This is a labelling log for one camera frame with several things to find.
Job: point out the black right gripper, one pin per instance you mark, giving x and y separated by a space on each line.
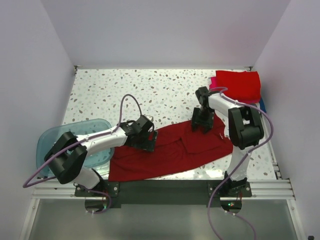
207 124

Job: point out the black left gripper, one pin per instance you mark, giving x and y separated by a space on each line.
148 144

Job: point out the dark red t shirt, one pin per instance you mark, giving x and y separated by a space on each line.
177 149

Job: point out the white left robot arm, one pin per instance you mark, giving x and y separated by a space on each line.
67 156

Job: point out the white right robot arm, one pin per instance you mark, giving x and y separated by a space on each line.
245 131

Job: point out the pink folded shirt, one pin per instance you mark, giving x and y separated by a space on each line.
213 85

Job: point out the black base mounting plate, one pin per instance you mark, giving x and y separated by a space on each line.
150 192

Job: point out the bright red folded shirt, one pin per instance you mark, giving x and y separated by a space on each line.
234 74

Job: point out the translucent blue plastic bin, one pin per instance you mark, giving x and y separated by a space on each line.
49 138

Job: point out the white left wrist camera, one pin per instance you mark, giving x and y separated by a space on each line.
150 118

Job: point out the aluminium frame rail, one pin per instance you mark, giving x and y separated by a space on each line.
264 182

